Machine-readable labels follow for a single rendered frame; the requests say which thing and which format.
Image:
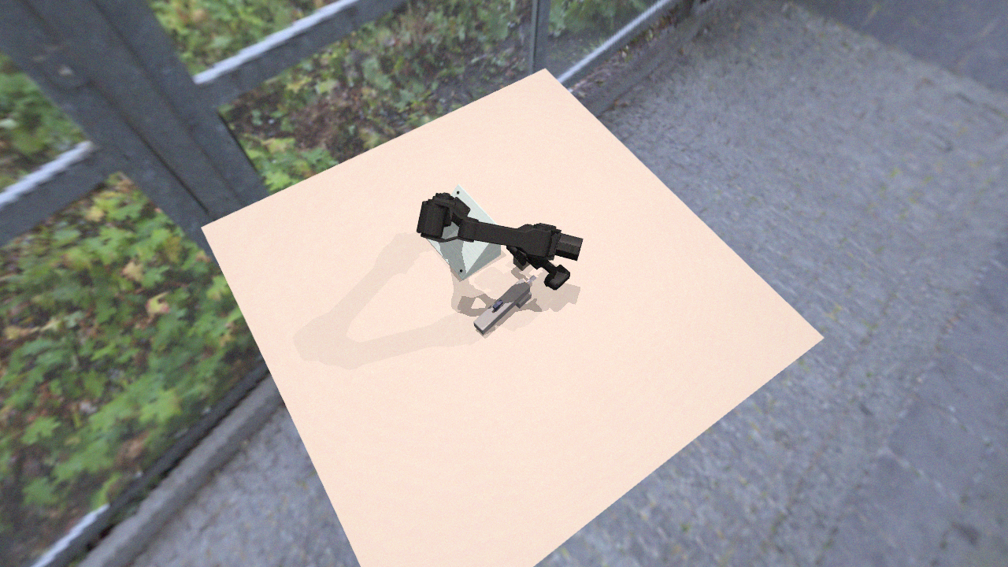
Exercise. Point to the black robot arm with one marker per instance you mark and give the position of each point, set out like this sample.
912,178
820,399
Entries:
540,241

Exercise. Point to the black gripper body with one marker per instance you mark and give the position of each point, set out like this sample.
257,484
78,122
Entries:
557,275

